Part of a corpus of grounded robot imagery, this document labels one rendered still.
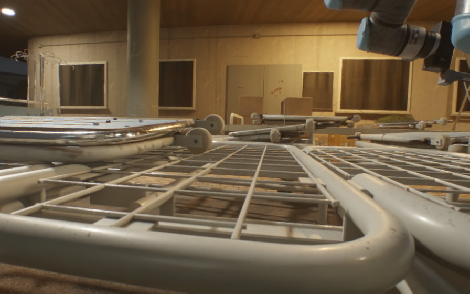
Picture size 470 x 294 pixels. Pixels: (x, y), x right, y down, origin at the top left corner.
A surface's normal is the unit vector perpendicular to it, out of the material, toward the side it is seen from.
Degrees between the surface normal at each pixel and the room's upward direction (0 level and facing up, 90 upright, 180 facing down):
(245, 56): 90
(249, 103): 90
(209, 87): 90
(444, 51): 90
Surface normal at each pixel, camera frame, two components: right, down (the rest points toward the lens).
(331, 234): 0.03, -1.00
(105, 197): -0.15, 0.07
